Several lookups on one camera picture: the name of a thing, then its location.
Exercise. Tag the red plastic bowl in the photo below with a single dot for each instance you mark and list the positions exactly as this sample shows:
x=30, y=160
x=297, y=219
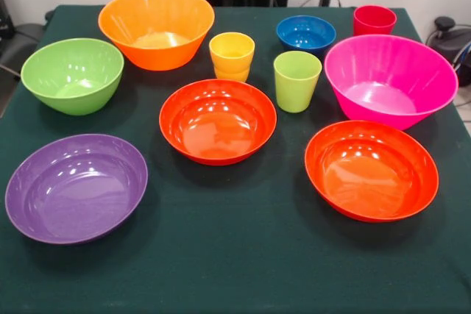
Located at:
x=371, y=170
x=217, y=123

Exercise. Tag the blue plastic bowl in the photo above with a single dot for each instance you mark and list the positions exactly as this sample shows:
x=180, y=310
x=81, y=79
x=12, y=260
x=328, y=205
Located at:
x=305, y=32

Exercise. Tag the green plastic cup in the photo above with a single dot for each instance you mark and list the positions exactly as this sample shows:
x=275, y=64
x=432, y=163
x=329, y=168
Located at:
x=296, y=86

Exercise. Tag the yellow plastic cup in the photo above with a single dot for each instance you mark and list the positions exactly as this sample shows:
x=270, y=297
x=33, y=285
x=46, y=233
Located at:
x=232, y=53

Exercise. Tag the dark green tablecloth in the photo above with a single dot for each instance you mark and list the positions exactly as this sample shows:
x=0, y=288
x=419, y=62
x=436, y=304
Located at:
x=235, y=255

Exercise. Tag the orange plastic bowl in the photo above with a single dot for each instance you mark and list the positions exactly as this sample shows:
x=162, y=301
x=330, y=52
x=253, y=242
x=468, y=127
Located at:
x=154, y=16

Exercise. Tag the pink plastic bowl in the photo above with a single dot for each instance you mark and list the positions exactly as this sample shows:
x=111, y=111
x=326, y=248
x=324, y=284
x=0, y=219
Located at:
x=386, y=71

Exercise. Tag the purple plastic bowl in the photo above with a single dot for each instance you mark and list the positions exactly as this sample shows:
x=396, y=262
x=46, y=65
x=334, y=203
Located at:
x=73, y=189

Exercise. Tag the red plastic cup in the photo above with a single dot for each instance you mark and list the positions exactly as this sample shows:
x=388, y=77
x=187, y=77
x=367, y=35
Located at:
x=373, y=23

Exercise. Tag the green plastic bowl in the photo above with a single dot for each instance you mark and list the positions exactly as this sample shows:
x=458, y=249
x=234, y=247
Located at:
x=70, y=67

